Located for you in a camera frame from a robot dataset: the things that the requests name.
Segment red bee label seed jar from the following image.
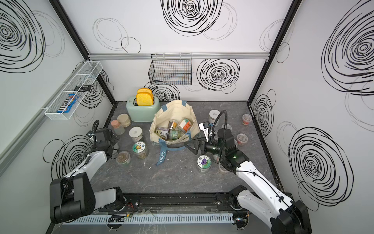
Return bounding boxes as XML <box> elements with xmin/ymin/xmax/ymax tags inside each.
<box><xmin>242</xmin><ymin>114</ymin><xmax>252</xmax><ymax>125</ymax></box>

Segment mint green toaster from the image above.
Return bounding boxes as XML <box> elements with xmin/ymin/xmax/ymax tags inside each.
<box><xmin>126</xmin><ymin>96</ymin><xmax>161</xmax><ymax>122</ymax></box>

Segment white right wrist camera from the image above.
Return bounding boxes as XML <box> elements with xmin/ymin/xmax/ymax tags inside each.
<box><xmin>199</xmin><ymin>121</ymin><xmax>210</xmax><ymax>142</ymax></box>

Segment black wire wall basket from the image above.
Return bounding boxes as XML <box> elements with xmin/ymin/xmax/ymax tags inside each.
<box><xmin>148</xmin><ymin>58</ymin><xmax>192</xmax><ymax>85</ymax></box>

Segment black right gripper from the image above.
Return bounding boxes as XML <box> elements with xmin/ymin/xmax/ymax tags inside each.
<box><xmin>185</xmin><ymin>135</ymin><xmax>227</xmax><ymax>156</ymax></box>

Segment pink lid small jar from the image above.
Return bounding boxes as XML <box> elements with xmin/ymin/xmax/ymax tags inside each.
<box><xmin>111</xmin><ymin>120</ymin><xmax>125</xmax><ymax>136</ymax></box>

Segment white orange label jar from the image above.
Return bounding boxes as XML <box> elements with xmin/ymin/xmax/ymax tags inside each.
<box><xmin>177</xmin><ymin>118</ymin><xmax>193</xmax><ymax>133</ymax></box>

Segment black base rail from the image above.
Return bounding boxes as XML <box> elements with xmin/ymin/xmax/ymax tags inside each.
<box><xmin>96</xmin><ymin>191</ymin><xmax>296</xmax><ymax>214</ymax></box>

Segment beige lid jar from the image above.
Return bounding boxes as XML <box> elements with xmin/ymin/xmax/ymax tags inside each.
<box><xmin>117</xmin><ymin>114</ymin><xmax>131</xmax><ymax>128</ymax></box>

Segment grey wall rail left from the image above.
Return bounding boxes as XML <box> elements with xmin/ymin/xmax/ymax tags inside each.
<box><xmin>1</xmin><ymin>59</ymin><xmax>88</xmax><ymax>176</ymax></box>

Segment white slotted cable duct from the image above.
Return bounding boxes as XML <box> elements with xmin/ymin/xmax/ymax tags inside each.
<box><xmin>70</xmin><ymin>213</ymin><xmax>235</xmax><ymax>225</ymax></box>

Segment grey wall rail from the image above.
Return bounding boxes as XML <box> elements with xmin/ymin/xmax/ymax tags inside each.
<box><xmin>88</xmin><ymin>52</ymin><xmax>270</xmax><ymax>60</ymax></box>
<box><xmin>1</xmin><ymin>59</ymin><xmax>88</xmax><ymax>176</ymax></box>

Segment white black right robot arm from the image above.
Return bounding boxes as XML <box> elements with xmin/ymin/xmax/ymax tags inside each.
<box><xmin>184</xmin><ymin>110</ymin><xmax>312</xmax><ymax>234</ymax></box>

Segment silver label jar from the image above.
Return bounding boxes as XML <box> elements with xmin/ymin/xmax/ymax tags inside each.
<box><xmin>208</xmin><ymin>110</ymin><xmax>220</xmax><ymax>124</ymax></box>

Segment black corner frame post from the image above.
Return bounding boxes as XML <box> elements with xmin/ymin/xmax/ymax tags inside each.
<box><xmin>247</xmin><ymin>0</ymin><xmax>302</xmax><ymax>105</ymax></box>
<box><xmin>49</xmin><ymin>0</ymin><xmax>117</xmax><ymax>106</ymax></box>

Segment dark label small jar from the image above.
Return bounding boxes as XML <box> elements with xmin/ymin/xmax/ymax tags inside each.
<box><xmin>168</xmin><ymin>120</ymin><xmax>178</xmax><ymax>130</ymax></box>

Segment purple flower label jar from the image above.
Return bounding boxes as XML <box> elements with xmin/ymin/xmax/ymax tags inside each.
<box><xmin>197</xmin><ymin>155</ymin><xmax>211</xmax><ymax>173</ymax></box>

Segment blue candy packet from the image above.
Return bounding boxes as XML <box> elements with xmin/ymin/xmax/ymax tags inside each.
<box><xmin>57</xmin><ymin>94</ymin><xmax>79</xmax><ymax>114</ymax></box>

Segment cream canvas bag blue handles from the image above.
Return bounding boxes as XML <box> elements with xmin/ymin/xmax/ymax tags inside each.
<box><xmin>149</xmin><ymin>100</ymin><xmax>200</xmax><ymax>166</ymax></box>

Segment yellow strip lid seed jar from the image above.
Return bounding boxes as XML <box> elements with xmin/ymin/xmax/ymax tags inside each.
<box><xmin>221</xmin><ymin>124</ymin><xmax>232</xmax><ymax>130</ymax></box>

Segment yellow toast slice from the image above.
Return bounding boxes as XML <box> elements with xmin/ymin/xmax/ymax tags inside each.
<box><xmin>136</xmin><ymin>92</ymin><xmax>154</xmax><ymax>106</ymax></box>
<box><xmin>137</xmin><ymin>88</ymin><xmax>153</xmax><ymax>95</ymax></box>

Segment yellow toast slice front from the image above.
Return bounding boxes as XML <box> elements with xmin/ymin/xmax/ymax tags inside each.
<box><xmin>136</xmin><ymin>92</ymin><xmax>154</xmax><ymax>106</ymax></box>

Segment black corner frame post left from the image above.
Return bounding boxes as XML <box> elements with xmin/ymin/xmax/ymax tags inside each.
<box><xmin>49</xmin><ymin>0</ymin><xmax>117</xmax><ymax>106</ymax></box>

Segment purple stripe label jar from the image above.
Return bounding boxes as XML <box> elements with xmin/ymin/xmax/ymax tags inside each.
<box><xmin>155</xmin><ymin>127</ymin><xmax>169</xmax><ymax>140</ymax></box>

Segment white wire wall shelf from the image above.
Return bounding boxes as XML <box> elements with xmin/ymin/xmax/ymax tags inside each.
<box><xmin>44</xmin><ymin>61</ymin><xmax>103</xmax><ymax>121</ymax></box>

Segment grey wall rail back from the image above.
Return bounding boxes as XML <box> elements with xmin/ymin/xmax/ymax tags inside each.
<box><xmin>88</xmin><ymin>52</ymin><xmax>270</xmax><ymax>60</ymax></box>

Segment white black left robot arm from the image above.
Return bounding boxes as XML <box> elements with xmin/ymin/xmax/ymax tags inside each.
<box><xmin>50</xmin><ymin>120</ymin><xmax>126</xmax><ymax>224</ymax></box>

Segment black small box on shelf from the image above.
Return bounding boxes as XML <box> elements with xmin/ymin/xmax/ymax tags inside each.
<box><xmin>74</xmin><ymin>85</ymin><xmax>92</xmax><ymax>92</ymax></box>

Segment black corner frame post right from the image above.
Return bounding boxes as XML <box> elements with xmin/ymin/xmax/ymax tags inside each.
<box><xmin>247</xmin><ymin>0</ymin><xmax>302</xmax><ymax>105</ymax></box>

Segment yellow toast slice back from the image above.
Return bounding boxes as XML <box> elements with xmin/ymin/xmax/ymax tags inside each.
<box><xmin>137</xmin><ymin>88</ymin><xmax>153</xmax><ymax>95</ymax></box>

